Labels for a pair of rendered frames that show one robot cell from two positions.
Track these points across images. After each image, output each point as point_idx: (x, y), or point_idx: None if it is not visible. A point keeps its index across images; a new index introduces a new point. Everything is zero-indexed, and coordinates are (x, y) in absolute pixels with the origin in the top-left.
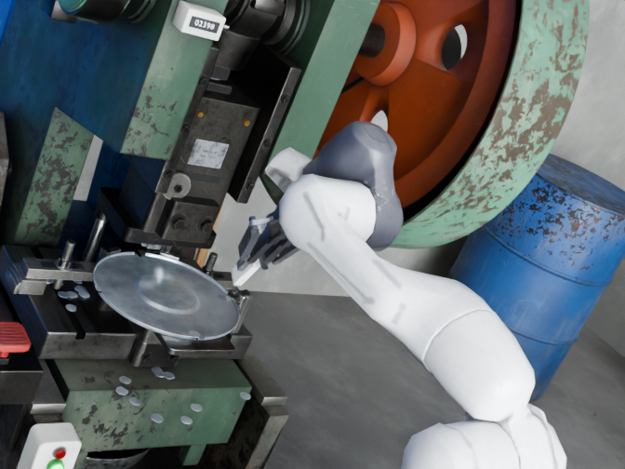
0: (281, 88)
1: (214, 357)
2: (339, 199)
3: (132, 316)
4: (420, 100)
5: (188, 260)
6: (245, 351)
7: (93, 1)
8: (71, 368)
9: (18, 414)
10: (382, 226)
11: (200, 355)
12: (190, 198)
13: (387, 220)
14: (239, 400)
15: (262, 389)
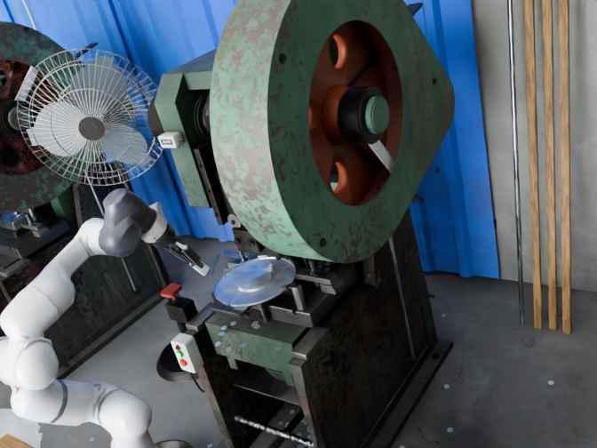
0: None
1: (294, 323)
2: (86, 229)
3: (218, 289)
4: None
5: (348, 265)
6: (310, 323)
7: (157, 139)
8: (220, 313)
9: None
10: (101, 244)
11: (286, 320)
12: (243, 228)
13: (103, 240)
14: (290, 351)
15: (297, 347)
